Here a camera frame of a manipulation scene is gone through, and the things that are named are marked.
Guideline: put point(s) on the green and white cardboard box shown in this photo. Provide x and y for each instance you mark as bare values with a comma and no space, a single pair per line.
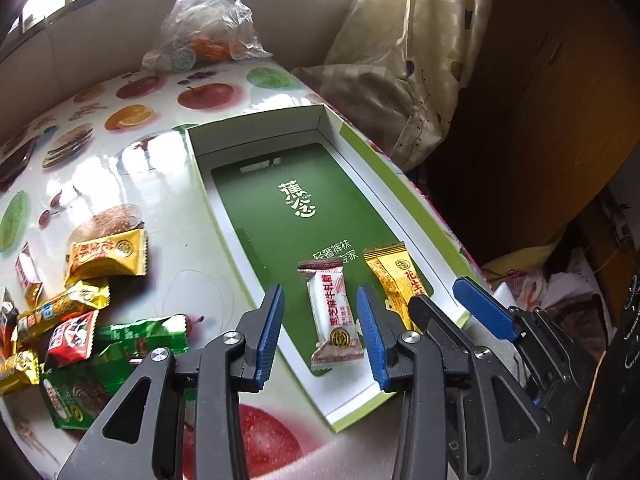
260,210

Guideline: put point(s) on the green wafer packet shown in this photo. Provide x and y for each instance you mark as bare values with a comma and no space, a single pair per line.
145,332
70,395

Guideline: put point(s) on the yellow orange-label candy packet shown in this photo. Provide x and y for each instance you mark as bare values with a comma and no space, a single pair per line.
107,255
390,270

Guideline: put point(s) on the dark snack packet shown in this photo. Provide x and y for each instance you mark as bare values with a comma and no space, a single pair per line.
6,315

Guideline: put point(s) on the cream printed cloth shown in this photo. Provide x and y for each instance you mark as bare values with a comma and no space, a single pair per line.
400,35

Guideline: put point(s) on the white plastic bag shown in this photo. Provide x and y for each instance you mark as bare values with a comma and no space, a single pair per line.
560,290

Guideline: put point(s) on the red snack packet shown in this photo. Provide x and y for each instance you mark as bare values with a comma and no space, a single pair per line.
72,340

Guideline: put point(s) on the white brown-ended candy packet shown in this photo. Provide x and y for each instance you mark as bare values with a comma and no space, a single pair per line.
330,305
27,275

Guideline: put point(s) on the clear plastic bag with snacks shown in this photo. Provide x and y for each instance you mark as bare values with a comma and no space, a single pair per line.
210,10

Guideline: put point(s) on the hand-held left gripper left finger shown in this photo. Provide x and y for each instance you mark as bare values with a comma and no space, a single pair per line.
270,330

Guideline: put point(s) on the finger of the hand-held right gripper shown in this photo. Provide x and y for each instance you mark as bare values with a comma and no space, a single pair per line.
482,305
432,315

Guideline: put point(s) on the long yellow snack bar packet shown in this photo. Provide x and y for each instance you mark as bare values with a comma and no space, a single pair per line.
65,305

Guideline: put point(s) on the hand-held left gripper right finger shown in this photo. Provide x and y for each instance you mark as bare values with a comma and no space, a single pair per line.
371,340

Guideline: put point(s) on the gold foil snack packet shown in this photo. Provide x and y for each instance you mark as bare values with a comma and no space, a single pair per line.
15,372

